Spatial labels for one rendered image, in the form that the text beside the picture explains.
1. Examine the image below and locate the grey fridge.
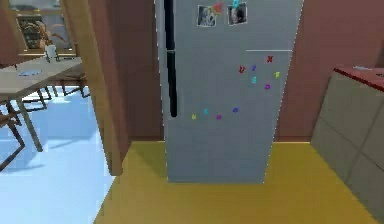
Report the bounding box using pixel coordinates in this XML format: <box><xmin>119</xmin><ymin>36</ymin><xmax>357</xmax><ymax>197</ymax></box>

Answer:
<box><xmin>154</xmin><ymin>0</ymin><xmax>305</xmax><ymax>185</ymax></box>

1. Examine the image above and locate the photo on fridge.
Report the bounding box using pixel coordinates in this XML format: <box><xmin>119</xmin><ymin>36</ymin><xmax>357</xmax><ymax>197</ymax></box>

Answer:
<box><xmin>196</xmin><ymin>4</ymin><xmax>217</xmax><ymax>28</ymax></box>
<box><xmin>227</xmin><ymin>2</ymin><xmax>248</xmax><ymax>26</ymax></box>

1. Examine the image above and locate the brown wooden chair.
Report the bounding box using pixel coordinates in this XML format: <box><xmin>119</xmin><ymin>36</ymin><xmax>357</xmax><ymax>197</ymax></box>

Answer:
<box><xmin>46</xmin><ymin>63</ymin><xmax>91</xmax><ymax>98</ymax></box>
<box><xmin>0</xmin><ymin>99</ymin><xmax>26</xmax><ymax>173</ymax></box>

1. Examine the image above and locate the white cup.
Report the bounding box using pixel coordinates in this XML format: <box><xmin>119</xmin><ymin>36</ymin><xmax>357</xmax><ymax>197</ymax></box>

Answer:
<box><xmin>44</xmin><ymin>44</ymin><xmax>60</xmax><ymax>64</ymax></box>

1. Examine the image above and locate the beige kitchen counter red top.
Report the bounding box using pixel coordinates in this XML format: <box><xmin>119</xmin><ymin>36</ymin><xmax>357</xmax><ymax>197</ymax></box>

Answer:
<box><xmin>309</xmin><ymin>65</ymin><xmax>384</xmax><ymax>222</ymax></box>

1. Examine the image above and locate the blue plate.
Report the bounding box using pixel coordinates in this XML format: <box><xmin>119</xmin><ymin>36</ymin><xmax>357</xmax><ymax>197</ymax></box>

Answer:
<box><xmin>18</xmin><ymin>69</ymin><xmax>42</xmax><ymax>78</ymax></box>

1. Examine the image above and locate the framed picture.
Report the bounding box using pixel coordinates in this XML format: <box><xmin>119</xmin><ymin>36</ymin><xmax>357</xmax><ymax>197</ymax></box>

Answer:
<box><xmin>8</xmin><ymin>0</ymin><xmax>78</xmax><ymax>57</ymax></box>

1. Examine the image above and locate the beige dining table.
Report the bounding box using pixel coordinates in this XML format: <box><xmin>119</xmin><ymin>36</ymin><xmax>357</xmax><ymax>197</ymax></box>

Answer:
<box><xmin>0</xmin><ymin>56</ymin><xmax>83</xmax><ymax>153</ymax></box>

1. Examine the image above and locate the black fridge handle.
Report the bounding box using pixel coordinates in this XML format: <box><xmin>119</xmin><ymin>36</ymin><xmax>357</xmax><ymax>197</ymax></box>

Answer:
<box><xmin>163</xmin><ymin>0</ymin><xmax>176</xmax><ymax>51</ymax></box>
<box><xmin>166</xmin><ymin>50</ymin><xmax>178</xmax><ymax>118</ymax></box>

